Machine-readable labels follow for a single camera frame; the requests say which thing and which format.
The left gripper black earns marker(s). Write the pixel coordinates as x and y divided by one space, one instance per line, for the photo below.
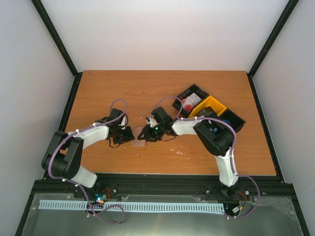
129 137

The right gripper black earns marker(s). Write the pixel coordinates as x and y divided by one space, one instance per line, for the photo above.
147 134

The white card stack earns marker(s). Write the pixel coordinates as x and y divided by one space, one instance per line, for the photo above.
190 101

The dark card stack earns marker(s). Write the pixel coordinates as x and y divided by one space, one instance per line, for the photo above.
205 111

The blue card stack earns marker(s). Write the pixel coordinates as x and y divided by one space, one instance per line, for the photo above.
227 121

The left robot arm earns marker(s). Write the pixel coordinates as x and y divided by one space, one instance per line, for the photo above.
63 156

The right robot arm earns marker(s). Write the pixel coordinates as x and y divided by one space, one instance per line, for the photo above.
217 136

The black bin left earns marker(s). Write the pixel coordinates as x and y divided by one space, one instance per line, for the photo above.
192 89

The black bin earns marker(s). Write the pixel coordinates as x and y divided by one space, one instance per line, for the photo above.
192 89
237 123

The small electronics board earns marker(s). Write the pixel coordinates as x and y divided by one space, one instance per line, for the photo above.
102 197

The yellow bin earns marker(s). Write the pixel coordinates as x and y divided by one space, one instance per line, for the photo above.
208 104

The black bin right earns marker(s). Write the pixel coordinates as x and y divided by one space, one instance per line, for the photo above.
237 123

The grey connector plug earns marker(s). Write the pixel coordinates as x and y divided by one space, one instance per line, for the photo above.
236 210

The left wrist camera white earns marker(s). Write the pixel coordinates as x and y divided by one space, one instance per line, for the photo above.
124 122

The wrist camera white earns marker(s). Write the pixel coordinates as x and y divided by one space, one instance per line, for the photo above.
151 121
124 122

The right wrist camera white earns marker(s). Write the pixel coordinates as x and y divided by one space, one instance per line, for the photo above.
151 121

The black aluminium rail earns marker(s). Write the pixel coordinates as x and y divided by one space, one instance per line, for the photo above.
204 187

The left black frame post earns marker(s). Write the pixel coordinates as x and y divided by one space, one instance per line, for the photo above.
42 12

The black frame post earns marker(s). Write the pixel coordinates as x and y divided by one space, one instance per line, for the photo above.
42 12
279 25

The light blue cable duct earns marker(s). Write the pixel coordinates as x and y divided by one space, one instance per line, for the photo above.
135 207

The right black frame post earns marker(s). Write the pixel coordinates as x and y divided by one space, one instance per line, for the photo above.
279 25

